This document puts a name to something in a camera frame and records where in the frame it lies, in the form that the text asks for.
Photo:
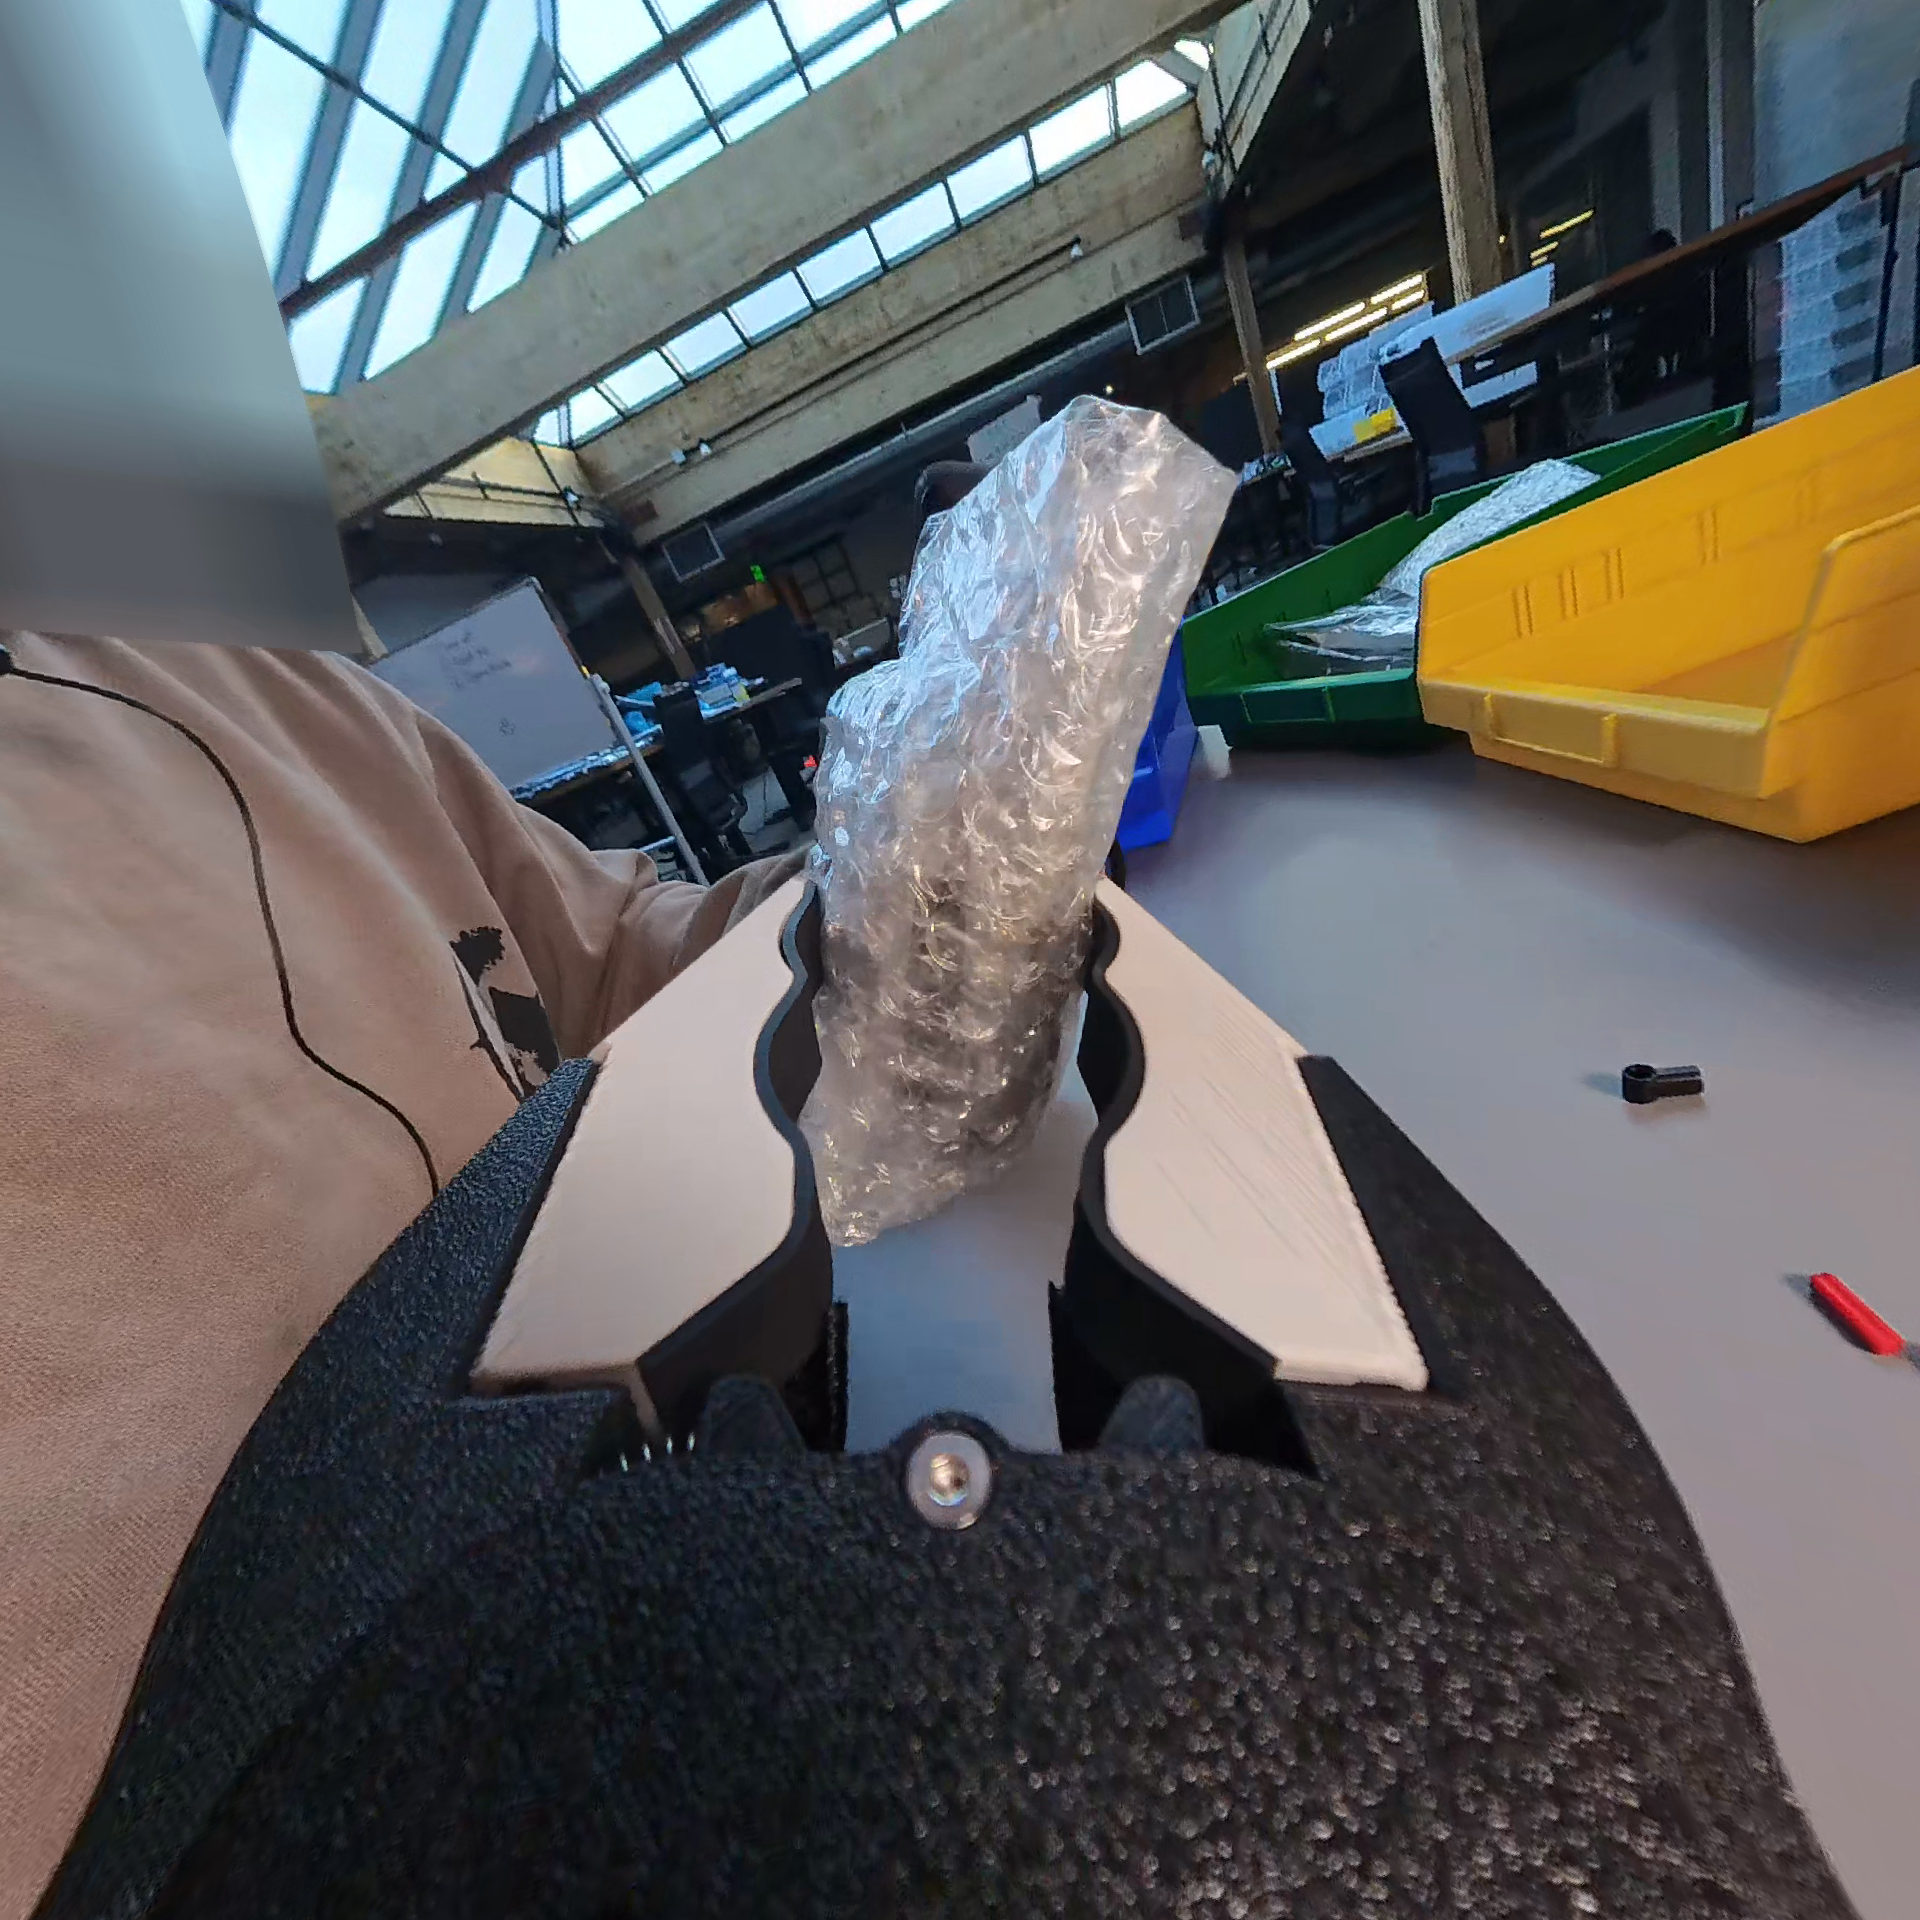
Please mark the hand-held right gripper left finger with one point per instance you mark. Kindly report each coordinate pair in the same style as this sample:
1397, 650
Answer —
661, 1184

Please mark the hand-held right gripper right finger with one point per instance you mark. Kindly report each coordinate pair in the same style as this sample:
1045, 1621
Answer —
1244, 1184

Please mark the blue storage bin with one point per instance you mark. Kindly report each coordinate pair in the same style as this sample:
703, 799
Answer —
1156, 763

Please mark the clear bubble wrap bag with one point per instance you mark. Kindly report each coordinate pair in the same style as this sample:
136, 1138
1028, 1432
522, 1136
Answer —
1036, 644

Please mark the yellow storage bin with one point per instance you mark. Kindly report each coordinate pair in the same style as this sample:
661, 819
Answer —
1681, 674

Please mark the person's left forearm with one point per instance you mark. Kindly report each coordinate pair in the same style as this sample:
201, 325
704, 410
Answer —
661, 931

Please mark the dark background desk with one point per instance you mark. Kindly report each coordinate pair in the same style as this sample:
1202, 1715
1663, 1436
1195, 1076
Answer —
735, 720

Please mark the wooden background desk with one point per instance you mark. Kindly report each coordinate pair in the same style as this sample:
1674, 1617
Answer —
1650, 267

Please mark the black brick connector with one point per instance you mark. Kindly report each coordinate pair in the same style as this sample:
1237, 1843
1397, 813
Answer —
1663, 1083

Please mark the green storage bin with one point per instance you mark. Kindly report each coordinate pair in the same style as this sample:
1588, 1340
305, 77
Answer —
1290, 705

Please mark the white rolling whiteboard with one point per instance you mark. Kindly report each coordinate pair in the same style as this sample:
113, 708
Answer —
493, 691

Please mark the red brick pin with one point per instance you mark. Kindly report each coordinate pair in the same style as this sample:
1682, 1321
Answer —
1857, 1313

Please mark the clear plastic bags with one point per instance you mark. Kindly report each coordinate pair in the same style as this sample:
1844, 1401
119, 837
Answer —
1484, 509

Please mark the black office chair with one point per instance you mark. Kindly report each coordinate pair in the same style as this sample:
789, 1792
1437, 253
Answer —
1425, 405

